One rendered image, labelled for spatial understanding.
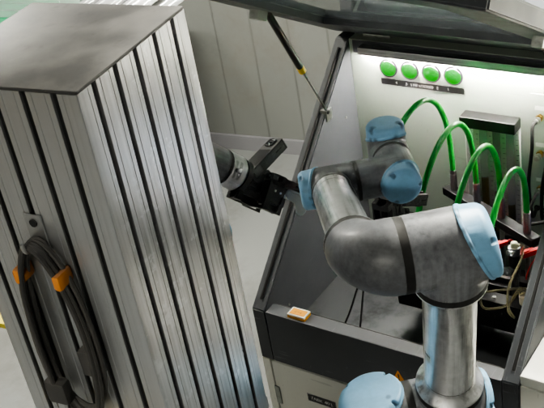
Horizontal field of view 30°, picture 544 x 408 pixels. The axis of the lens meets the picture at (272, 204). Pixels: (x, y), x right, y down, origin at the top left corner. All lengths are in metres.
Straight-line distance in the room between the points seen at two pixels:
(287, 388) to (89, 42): 1.55
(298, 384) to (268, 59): 2.58
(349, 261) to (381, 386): 0.38
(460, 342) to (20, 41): 0.80
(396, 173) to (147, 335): 0.65
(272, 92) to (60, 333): 3.68
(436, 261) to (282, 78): 3.56
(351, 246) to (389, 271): 0.07
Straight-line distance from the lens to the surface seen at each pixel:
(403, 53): 2.52
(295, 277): 2.59
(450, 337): 1.59
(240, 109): 5.14
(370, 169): 1.81
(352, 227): 1.47
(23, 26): 1.38
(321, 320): 2.44
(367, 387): 1.78
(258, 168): 2.09
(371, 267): 1.43
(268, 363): 2.62
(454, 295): 1.48
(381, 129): 1.88
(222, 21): 4.95
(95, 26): 1.32
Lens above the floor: 2.47
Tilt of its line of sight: 32 degrees down
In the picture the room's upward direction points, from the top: 10 degrees counter-clockwise
